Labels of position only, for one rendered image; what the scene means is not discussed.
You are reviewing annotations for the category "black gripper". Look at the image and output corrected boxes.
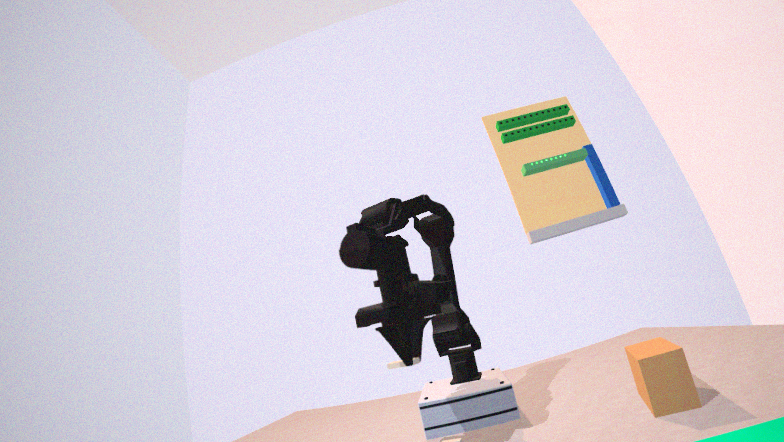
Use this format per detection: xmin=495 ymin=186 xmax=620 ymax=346
xmin=355 ymin=267 xmax=442 ymax=366

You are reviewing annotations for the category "orange block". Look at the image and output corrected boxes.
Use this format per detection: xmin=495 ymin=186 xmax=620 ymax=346
xmin=624 ymin=337 xmax=702 ymax=418

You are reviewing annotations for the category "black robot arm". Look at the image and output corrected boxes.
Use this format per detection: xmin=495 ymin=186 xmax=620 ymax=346
xmin=338 ymin=194 xmax=482 ymax=385

